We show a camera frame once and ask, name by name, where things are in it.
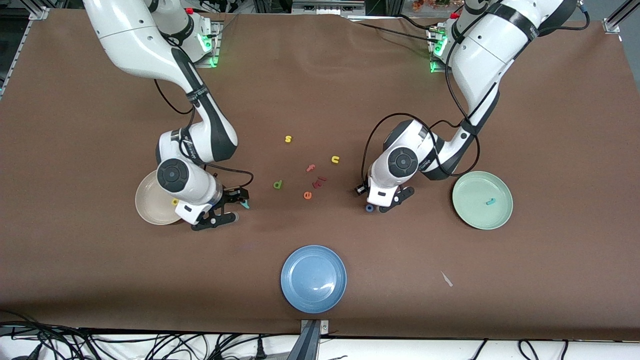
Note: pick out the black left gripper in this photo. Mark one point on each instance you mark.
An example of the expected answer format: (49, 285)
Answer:
(358, 193)

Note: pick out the blue plate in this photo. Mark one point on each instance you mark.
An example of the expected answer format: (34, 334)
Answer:
(313, 279)

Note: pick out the brown paper table cover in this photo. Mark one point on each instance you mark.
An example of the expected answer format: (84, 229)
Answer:
(320, 100)

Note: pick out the grey metal box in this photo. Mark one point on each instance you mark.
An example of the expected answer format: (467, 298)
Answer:
(325, 6)

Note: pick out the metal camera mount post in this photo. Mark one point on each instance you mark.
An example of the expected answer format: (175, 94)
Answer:
(310, 340)

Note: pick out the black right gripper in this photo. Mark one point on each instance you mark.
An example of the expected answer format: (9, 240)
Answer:
(231, 196)

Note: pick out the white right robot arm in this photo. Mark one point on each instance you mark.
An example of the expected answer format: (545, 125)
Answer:
(130, 45)

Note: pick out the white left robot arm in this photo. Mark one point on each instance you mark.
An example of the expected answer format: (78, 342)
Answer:
(480, 55)

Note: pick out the maroon blocky foam letter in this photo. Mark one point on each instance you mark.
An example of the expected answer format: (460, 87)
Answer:
(316, 184)

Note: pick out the green plate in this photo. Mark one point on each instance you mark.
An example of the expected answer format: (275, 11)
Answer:
(482, 210)

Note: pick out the white paper scrap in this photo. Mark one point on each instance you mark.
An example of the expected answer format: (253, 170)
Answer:
(446, 279)

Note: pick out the aluminium frame rail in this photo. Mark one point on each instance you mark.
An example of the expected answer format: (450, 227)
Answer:
(37, 12)

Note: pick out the black power plug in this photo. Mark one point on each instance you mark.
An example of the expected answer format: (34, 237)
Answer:
(260, 350)

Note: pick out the beige plate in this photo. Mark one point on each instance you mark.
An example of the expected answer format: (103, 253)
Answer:
(150, 205)

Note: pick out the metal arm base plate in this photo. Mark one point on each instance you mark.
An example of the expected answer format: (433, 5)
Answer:
(214, 55)
(435, 67)

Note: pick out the orange flower decoration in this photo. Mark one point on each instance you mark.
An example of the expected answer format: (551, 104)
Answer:
(430, 4)

